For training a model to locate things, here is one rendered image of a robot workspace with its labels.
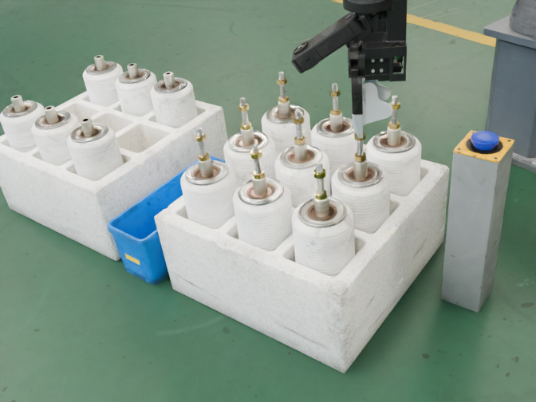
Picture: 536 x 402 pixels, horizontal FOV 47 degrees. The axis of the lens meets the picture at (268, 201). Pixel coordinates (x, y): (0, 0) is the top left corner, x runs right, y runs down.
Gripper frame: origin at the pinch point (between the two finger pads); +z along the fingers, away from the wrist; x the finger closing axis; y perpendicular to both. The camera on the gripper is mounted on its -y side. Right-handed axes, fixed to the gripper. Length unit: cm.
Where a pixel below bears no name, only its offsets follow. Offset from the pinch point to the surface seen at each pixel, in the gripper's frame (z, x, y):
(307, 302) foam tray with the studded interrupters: 21.4, -17.7, -8.0
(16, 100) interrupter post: 7, 28, -73
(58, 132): 10, 19, -61
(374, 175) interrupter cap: 9.3, -0.8, 2.8
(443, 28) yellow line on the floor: 35, 129, 30
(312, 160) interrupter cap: 9.2, 4.2, -7.6
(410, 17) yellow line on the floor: 35, 141, 20
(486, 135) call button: 1.6, -2.2, 19.4
